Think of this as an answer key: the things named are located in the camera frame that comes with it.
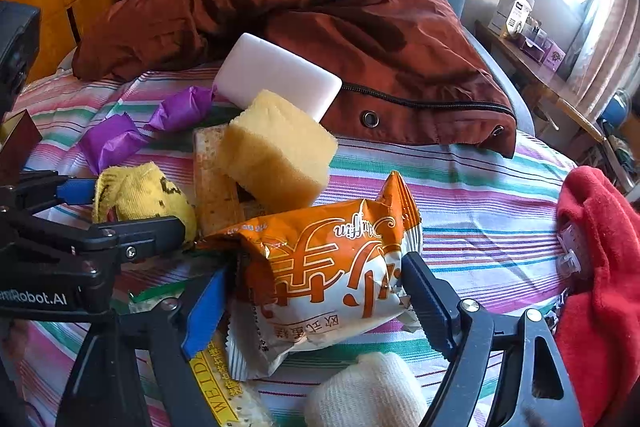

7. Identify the white soap bar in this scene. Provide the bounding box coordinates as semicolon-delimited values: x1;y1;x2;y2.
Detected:
214;32;342;122

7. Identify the blue bucket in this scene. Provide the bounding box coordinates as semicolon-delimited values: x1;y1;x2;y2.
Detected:
600;90;631;129

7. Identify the purple snack packet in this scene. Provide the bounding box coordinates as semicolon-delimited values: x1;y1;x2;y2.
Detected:
144;86;214;132
78;113;148;174

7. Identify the orange white muffin packet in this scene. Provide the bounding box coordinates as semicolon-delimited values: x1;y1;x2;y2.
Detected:
198;171;423;381

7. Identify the maroon puffy jacket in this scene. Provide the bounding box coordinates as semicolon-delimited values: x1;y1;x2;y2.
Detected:
73;0;516;158

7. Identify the red fleece garment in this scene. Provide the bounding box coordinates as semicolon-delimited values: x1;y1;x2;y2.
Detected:
555;166;639;426

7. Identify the yellow knitted sock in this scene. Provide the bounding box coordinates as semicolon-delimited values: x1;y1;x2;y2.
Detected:
92;161;198;245

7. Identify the wooden side desk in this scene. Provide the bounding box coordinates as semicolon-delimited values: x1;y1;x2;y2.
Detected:
474;20;634;194

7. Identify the gold metal tray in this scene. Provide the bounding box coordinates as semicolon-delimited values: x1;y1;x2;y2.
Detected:
0;110;41;185

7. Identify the yellow sponge block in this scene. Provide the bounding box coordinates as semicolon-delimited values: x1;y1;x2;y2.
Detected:
217;90;337;212

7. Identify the striped bed sheet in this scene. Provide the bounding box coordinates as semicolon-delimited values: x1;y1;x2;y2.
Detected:
8;66;582;427

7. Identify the welldal cracker packet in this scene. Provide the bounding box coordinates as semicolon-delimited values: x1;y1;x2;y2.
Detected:
190;332;274;427

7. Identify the white rolled sock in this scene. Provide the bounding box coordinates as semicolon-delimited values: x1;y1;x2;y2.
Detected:
304;352;428;427

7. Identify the purple box on desk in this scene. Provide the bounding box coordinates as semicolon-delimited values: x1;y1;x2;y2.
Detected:
541;42;565;72

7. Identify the brown cracker packet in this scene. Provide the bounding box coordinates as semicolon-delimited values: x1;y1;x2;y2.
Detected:
193;124;266;236

